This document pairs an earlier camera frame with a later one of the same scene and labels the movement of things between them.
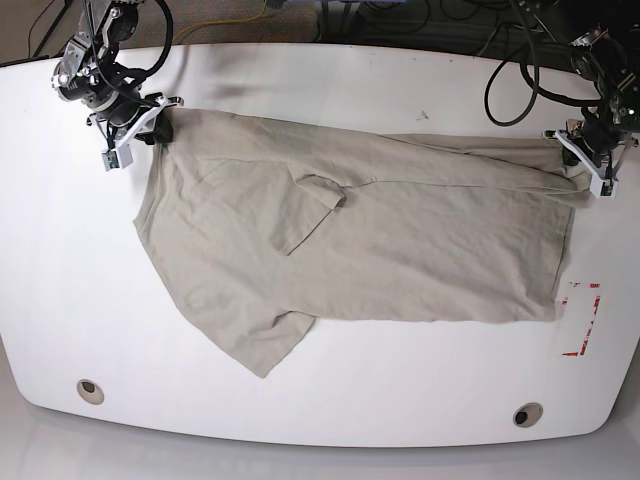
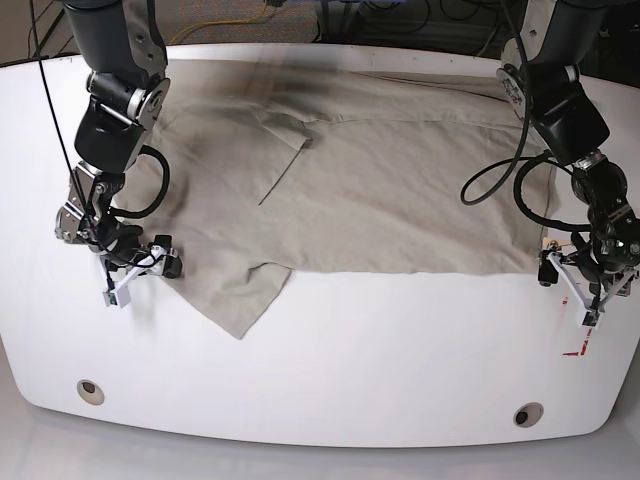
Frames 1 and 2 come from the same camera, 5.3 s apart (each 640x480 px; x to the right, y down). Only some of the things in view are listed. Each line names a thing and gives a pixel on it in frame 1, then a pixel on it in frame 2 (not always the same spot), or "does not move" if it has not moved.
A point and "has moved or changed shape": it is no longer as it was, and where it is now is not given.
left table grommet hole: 90,391 does not move
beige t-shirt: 259,224 has moved or changed shape
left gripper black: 162,132 → 172,266
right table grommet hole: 528,414 does not move
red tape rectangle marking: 592,321 does not move
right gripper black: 568,157 → 547,273
